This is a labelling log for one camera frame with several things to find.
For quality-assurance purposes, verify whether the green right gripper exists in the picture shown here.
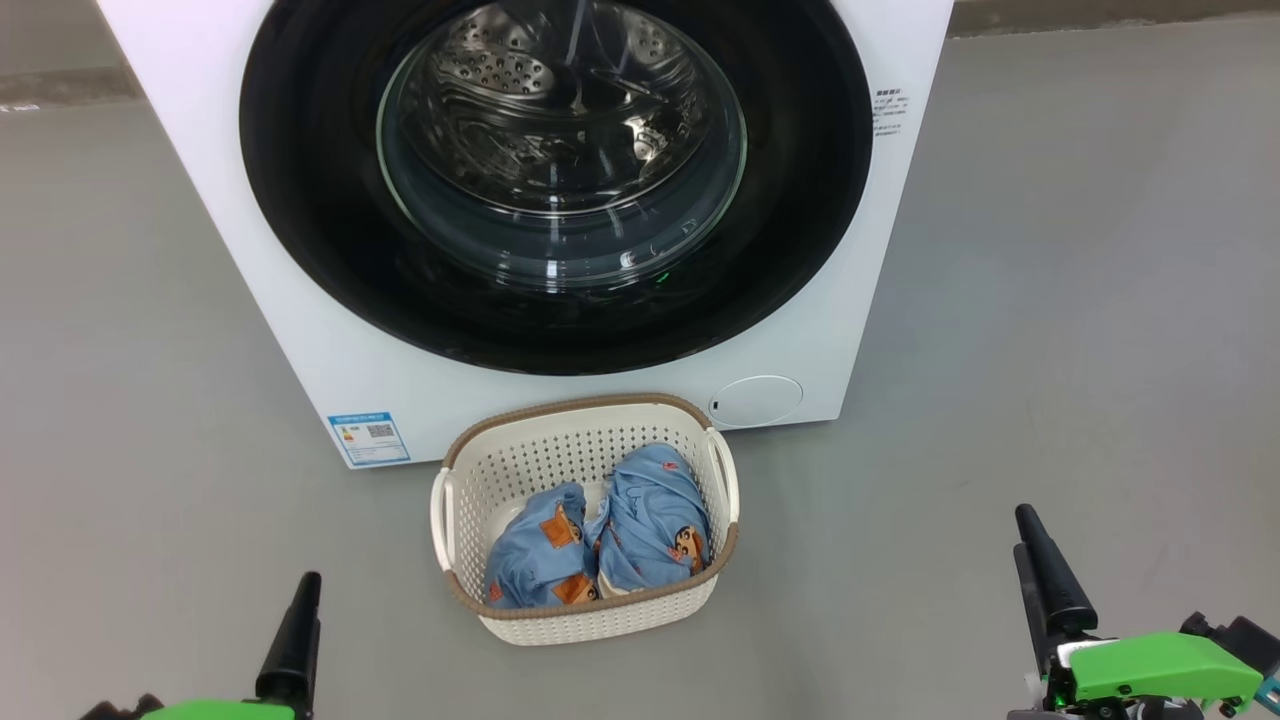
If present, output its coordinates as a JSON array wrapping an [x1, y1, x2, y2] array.
[[1010, 503, 1266, 720]]

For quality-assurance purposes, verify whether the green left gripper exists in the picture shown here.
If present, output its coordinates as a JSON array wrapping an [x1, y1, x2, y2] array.
[[140, 572, 323, 720]]

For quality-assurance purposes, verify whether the blue cartoon print garment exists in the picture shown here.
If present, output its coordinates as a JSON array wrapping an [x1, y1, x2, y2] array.
[[484, 483, 601, 611], [585, 443, 713, 599]]

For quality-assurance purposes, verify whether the black round glass washer door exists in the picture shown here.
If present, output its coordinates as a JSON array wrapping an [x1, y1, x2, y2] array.
[[238, 0, 875, 377]]

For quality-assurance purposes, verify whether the white front-load washing machine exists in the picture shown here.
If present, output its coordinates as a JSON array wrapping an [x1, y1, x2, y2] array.
[[97, 0, 954, 469]]

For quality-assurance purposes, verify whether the washing machine drum with clothes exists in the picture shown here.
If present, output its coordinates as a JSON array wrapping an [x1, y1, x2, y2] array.
[[385, 0, 746, 291]]

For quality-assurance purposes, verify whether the blue energy label sticker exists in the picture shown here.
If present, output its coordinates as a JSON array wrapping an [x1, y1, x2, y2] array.
[[327, 410, 412, 469]]

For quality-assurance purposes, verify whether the cream plastic laundry basket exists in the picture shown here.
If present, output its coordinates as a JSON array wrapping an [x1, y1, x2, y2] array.
[[430, 393, 741, 647]]

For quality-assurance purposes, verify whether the round white filter cover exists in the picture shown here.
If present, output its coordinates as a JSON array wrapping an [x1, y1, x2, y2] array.
[[708, 375, 804, 429]]

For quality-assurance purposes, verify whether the black text warning sticker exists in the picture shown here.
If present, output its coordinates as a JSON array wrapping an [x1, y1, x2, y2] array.
[[872, 88, 911, 138]]

